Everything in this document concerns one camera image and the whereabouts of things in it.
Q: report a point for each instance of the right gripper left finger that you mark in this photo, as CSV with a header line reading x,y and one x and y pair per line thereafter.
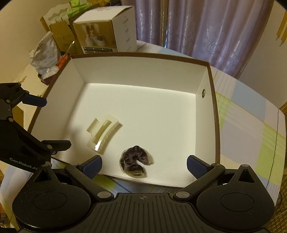
x,y
83,174

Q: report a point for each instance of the silver foil bag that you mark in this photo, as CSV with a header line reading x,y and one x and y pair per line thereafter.
x,y
46,55

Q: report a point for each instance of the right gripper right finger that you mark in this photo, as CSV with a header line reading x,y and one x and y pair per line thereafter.
x,y
205,175

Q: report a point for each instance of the white wooden organizer rack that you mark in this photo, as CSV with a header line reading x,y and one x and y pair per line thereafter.
x,y
55,15

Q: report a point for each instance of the brown white storage box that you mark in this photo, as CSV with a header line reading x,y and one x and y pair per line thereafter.
x,y
163,103

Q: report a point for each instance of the dark red desk tray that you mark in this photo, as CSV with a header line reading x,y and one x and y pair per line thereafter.
x,y
51,72

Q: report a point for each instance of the purple curtain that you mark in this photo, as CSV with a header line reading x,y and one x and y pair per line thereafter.
x,y
223,33

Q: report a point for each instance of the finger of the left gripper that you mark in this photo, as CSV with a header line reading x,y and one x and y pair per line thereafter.
x,y
52,147
25,97

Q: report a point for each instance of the cream hair claw clip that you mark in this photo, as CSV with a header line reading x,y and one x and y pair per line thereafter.
x,y
101,131

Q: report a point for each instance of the dark purple velvet scrunchie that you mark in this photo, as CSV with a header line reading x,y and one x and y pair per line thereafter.
x,y
131,160

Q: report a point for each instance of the white product carton box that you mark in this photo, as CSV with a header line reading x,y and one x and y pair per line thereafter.
x,y
107,29

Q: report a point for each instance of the brown cardboard box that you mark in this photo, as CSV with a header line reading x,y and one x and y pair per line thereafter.
x,y
64,36

